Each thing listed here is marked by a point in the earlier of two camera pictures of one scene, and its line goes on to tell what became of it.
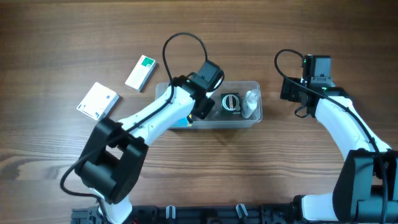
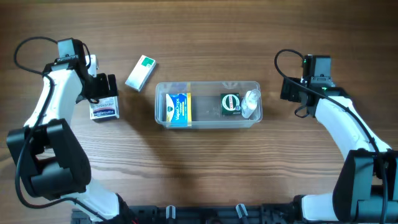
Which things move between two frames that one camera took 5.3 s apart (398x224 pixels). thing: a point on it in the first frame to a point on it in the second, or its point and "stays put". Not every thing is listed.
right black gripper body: (289, 90) stays put
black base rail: (198, 213) stays put
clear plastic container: (239, 104) stays put
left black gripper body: (203, 107) to (104, 86)
